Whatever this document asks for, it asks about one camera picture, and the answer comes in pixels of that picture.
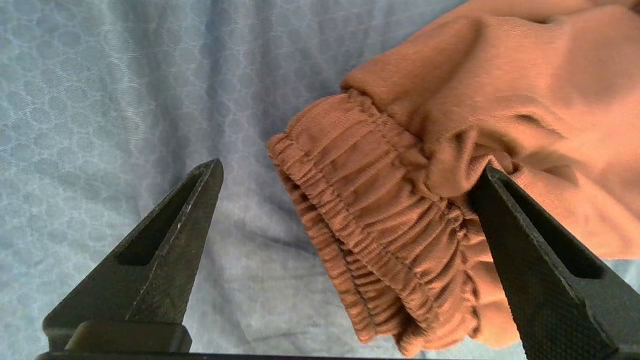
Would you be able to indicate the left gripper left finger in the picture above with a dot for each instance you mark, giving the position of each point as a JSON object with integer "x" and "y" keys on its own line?
{"x": 155, "y": 270}

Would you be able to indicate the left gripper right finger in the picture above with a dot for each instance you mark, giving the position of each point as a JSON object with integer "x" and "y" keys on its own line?
{"x": 550, "y": 290}

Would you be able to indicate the blue bed sheet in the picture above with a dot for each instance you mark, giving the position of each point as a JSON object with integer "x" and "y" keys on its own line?
{"x": 125, "y": 100}

